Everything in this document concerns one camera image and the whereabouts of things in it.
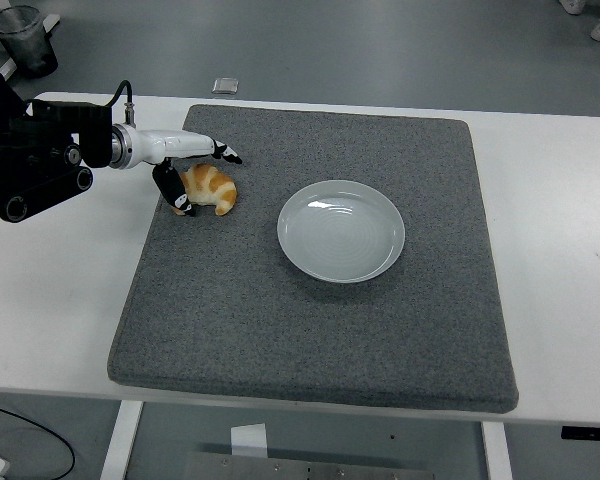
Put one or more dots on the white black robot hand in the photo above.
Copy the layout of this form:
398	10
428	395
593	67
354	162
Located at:
175	145

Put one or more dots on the golden croissant bread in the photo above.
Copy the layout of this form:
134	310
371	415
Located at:
215	187

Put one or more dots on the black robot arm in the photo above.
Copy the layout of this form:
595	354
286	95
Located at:
30	165

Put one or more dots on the pale grey round plate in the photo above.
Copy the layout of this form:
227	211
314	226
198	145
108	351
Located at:
340	235

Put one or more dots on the grey metal plate with screws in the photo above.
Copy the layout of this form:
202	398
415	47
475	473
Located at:
305	467

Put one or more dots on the small silver floor socket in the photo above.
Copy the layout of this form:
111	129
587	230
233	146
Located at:
225	85

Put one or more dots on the trash bin with plastic liner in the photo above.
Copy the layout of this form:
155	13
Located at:
27	42

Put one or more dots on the grey felt table mat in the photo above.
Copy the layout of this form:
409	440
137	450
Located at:
280	340

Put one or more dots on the white table leg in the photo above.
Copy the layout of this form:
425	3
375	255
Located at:
497	455
120	440

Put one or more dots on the black table control panel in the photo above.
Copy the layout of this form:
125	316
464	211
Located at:
590	433

